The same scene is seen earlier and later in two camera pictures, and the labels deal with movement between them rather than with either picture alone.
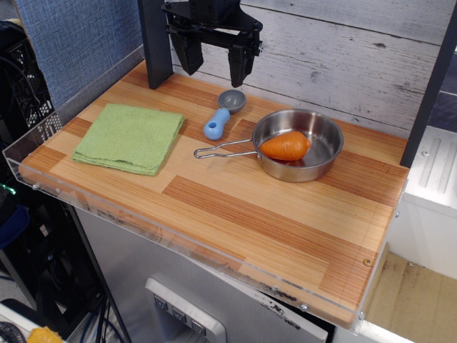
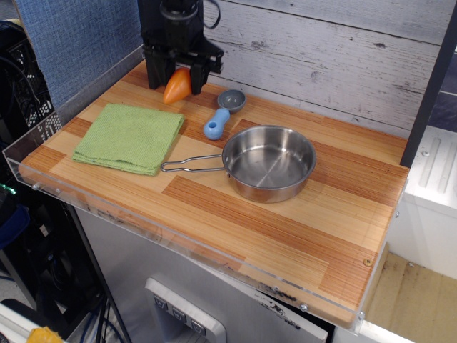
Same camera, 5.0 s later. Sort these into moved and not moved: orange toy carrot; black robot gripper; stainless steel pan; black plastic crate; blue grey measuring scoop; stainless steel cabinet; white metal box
Moved: orange toy carrot; black robot gripper; stainless steel pan
Not moved: stainless steel cabinet; black plastic crate; blue grey measuring scoop; white metal box
